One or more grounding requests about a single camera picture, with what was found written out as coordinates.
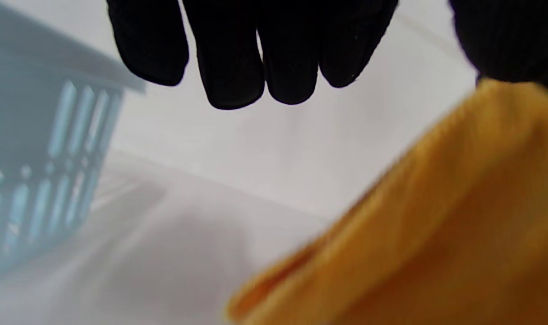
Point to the person's left hand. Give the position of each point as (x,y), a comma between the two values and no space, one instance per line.
(228,49)

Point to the orange cloth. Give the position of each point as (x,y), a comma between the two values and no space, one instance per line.
(458,225)

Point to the light blue plastic basket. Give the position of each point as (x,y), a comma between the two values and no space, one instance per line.
(25,135)

